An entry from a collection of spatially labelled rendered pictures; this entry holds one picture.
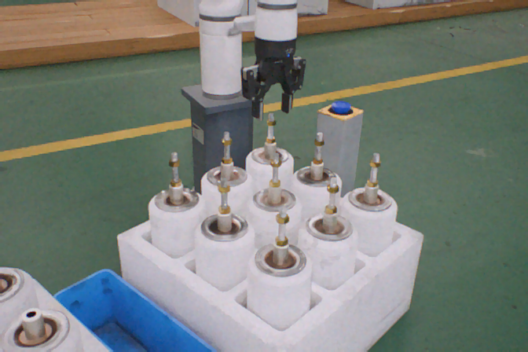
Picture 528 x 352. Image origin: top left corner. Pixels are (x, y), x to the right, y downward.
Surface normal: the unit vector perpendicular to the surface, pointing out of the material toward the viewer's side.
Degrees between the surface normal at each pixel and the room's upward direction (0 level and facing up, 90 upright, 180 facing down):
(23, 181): 0
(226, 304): 0
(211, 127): 90
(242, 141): 90
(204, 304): 90
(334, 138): 90
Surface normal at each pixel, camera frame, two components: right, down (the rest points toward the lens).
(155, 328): -0.66, 0.31
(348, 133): 0.74, 0.34
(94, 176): 0.03, -0.88
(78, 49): 0.50, 0.43
